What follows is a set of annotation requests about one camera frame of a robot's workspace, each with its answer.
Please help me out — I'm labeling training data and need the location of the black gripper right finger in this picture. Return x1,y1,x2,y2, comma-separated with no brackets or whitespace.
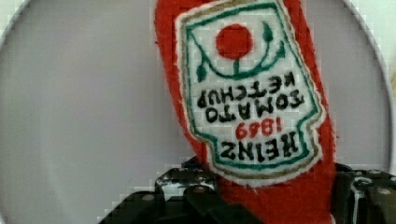
331,163,396,224

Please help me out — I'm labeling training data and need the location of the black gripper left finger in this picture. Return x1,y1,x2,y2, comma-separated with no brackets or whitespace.
98,158,263,224

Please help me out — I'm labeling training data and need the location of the red plush ketchup bottle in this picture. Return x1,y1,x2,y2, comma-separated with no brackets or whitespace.
154,0,335,224

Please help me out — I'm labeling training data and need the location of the grey round plate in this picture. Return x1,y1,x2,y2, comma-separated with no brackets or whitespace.
1,0,395,224

